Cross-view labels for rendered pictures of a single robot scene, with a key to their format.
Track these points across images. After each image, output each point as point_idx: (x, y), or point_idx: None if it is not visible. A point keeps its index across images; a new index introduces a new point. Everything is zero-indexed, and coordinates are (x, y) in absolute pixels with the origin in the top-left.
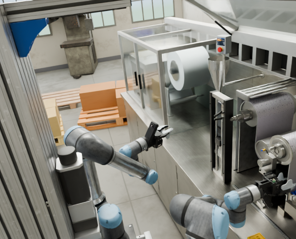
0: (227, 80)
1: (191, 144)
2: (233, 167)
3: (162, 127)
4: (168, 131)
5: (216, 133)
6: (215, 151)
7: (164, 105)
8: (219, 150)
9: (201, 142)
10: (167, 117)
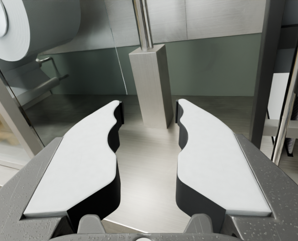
0: (115, 15)
1: (123, 156)
2: (264, 150)
3: (107, 130)
4: (228, 136)
5: None
6: (272, 128)
7: None
8: (277, 120)
9: (137, 140)
10: (27, 125)
